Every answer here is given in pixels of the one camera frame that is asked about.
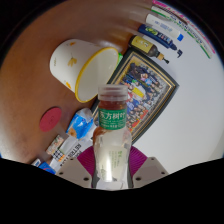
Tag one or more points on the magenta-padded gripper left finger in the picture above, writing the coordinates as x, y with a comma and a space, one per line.
85, 160

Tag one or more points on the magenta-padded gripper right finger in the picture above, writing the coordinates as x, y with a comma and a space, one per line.
138, 160

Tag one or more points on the clear green-labelled drink bottle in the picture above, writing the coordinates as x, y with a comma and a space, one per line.
111, 150

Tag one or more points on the white paper gift bag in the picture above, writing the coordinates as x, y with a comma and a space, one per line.
71, 146

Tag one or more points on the colourful puzzle cube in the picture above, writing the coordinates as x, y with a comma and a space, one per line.
58, 155

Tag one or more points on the flat round red coaster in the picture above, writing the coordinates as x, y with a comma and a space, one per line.
50, 119

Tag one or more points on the framed group photo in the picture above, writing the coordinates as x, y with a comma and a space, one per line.
150, 86

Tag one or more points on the white yellow-rimmed cup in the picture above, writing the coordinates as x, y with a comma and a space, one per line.
70, 63

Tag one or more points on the amber pump bottle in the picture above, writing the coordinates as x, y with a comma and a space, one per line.
145, 46

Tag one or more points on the dark blue pump bottle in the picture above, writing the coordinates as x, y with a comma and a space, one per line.
158, 36

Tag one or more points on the white blue-capped bottle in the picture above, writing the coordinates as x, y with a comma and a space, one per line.
163, 26

